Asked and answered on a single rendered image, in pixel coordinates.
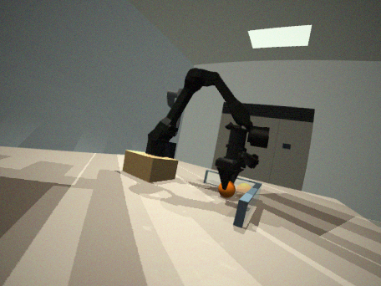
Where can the orange ball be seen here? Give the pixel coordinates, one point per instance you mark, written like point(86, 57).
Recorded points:
point(230, 191)

